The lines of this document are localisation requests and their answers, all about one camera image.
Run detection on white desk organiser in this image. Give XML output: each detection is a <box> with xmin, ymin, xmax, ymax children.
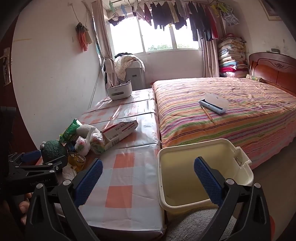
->
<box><xmin>106</xmin><ymin>79</ymin><xmax>133</xmax><ymax>100</ymax></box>

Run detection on wooden pencil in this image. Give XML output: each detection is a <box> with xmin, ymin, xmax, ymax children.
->
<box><xmin>201</xmin><ymin>105</ymin><xmax>214</xmax><ymax>123</ymax></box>

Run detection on row of hanging clothes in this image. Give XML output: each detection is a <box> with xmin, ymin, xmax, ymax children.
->
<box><xmin>105</xmin><ymin>0</ymin><xmax>241</xmax><ymax>42</ymax></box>

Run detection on green avocado plush toy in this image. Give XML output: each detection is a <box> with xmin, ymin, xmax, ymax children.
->
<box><xmin>40</xmin><ymin>140</ymin><xmax>67</xmax><ymax>163</ymax></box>

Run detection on beige curtain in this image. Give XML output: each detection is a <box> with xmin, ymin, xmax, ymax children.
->
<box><xmin>201</xmin><ymin>35</ymin><xmax>220</xmax><ymax>78</ymax></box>
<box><xmin>91</xmin><ymin>0</ymin><xmax>114</xmax><ymax>81</ymax></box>

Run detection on window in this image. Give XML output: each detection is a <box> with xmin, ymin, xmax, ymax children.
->
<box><xmin>109</xmin><ymin>16</ymin><xmax>201</xmax><ymax>54</ymax></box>

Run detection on light blue open case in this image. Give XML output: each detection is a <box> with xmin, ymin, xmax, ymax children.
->
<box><xmin>198</xmin><ymin>92</ymin><xmax>230</xmax><ymax>115</ymax></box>

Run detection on grey fuzzy mat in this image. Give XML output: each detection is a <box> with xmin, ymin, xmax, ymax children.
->
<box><xmin>165</xmin><ymin>206</ymin><xmax>236</xmax><ymax>241</ymax></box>

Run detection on framed wall picture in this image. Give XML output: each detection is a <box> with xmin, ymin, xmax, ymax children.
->
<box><xmin>260</xmin><ymin>0</ymin><xmax>282</xmax><ymax>22</ymax></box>

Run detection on stack of folded quilts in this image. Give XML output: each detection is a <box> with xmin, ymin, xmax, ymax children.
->
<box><xmin>217</xmin><ymin>34</ymin><xmax>250</xmax><ymax>78</ymax></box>

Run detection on white plastic bag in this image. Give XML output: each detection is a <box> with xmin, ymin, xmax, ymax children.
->
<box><xmin>74</xmin><ymin>133</ymin><xmax>105</xmax><ymax>156</ymax></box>

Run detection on white arched stand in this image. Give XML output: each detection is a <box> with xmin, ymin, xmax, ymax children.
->
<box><xmin>103</xmin><ymin>58</ymin><xmax>116</xmax><ymax>86</ymax></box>

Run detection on cream plastic bin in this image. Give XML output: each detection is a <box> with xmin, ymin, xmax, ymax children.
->
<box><xmin>157</xmin><ymin>138</ymin><xmax>252</xmax><ymax>212</ymax></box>

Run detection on cloths on wall hook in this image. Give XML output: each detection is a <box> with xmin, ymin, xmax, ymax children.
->
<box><xmin>76</xmin><ymin>22</ymin><xmax>93</xmax><ymax>52</ymax></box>

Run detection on white and red carton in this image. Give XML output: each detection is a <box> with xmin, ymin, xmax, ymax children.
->
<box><xmin>100</xmin><ymin>119</ymin><xmax>139</xmax><ymax>151</ymax></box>

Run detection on orange stool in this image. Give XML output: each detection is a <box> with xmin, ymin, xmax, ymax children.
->
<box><xmin>269</xmin><ymin>215</ymin><xmax>276</xmax><ymax>241</ymax></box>

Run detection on grey floor appliance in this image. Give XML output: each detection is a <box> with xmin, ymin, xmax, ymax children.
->
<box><xmin>125</xmin><ymin>64</ymin><xmax>147</xmax><ymax>91</ymax></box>

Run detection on silver door handle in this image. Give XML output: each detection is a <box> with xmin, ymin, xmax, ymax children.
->
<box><xmin>0</xmin><ymin>47</ymin><xmax>12</xmax><ymax>87</ymax></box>

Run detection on floral pillow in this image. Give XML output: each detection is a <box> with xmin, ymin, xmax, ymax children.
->
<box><xmin>245</xmin><ymin>74</ymin><xmax>264</xmax><ymax>82</ymax></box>

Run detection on person's left hand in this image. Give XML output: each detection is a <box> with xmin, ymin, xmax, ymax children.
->
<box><xmin>19</xmin><ymin>192</ymin><xmax>33</xmax><ymax>226</ymax></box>

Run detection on dotted white cloth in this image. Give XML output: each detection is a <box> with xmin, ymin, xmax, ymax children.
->
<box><xmin>114</xmin><ymin>53</ymin><xmax>146</xmax><ymax>80</ymax></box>

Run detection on bed with striped cover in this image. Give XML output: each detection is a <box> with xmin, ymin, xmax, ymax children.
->
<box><xmin>151</xmin><ymin>77</ymin><xmax>296</xmax><ymax>169</ymax></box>

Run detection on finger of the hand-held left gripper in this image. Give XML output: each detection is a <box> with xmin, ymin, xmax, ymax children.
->
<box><xmin>10</xmin><ymin>155</ymin><xmax>68</xmax><ymax>178</ymax></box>
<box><xmin>8</xmin><ymin>150</ymin><xmax>42</xmax><ymax>166</ymax></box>

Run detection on wooden bed headboard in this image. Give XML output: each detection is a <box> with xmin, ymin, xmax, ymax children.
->
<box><xmin>248</xmin><ymin>52</ymin><xmax>296</xmax><ymax>96</ymax></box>

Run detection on green snack packet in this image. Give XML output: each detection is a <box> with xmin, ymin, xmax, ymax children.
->
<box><xmin>59</xmin><ymin>119</ymin><xmax>80</xmax><ymax>144</ymax></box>

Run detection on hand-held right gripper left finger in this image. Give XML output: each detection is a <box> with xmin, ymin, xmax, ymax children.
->
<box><xmin>24</xmin><ymin>158</ymin><xmax>103</xmax><ymax>241</ymax></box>

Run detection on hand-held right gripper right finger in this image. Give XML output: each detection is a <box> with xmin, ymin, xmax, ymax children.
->
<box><xmin>194</xmin><ymin>156</ymin><xmax>271</xmax><ymax>241</ymax></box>

